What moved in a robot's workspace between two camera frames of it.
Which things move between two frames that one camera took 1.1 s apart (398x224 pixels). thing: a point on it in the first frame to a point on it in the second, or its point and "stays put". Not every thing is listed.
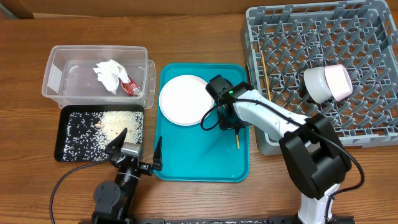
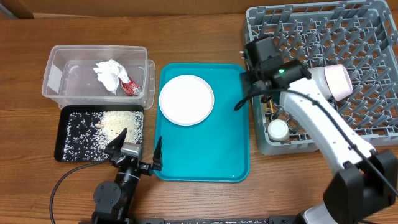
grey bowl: x=316 y=84 stays put
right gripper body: x=229 y=120 to x=252 y=84
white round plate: x=185 y=100 stays put
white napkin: x=109 y=72 stays put
